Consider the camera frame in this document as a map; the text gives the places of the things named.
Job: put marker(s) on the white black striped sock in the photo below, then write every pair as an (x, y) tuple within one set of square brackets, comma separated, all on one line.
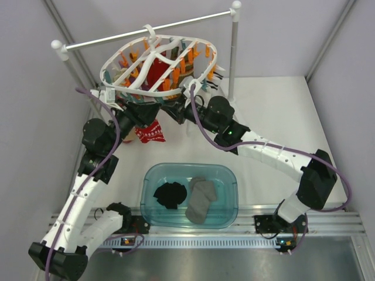
[(215, 77)]

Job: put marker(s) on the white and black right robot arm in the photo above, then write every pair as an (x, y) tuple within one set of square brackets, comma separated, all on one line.
[(312, 172)]

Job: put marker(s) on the white oval clip hanger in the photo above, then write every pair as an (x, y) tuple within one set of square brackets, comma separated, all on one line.
[(138, 55)]

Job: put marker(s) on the teal transparent plastic tub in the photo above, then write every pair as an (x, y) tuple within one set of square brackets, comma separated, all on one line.
[(221, 213)]

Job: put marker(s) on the grey sock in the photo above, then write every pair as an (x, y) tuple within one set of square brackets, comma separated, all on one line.
[(203, 193)]

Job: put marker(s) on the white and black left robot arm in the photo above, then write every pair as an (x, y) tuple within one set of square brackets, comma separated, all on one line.
[(97, 166)]

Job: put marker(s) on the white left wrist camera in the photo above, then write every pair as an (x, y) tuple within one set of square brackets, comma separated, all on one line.
[(107, 96)]

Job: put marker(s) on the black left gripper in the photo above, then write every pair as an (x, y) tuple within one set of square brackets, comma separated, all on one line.
[(145, 112)]

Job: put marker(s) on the olive green sock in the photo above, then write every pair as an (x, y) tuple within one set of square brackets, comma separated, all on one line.
[(183, 69)]

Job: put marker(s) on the white drying rack stand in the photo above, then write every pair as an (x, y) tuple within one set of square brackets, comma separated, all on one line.
[(63, 50)]

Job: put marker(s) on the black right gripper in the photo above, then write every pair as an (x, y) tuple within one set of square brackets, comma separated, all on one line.
[(176, 111)]

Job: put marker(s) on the red patterned sock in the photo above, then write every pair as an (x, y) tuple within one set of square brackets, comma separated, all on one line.
[(150, 133)]

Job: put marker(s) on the aluminium mounting rail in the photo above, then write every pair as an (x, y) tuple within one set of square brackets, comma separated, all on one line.
[(244, 232)]

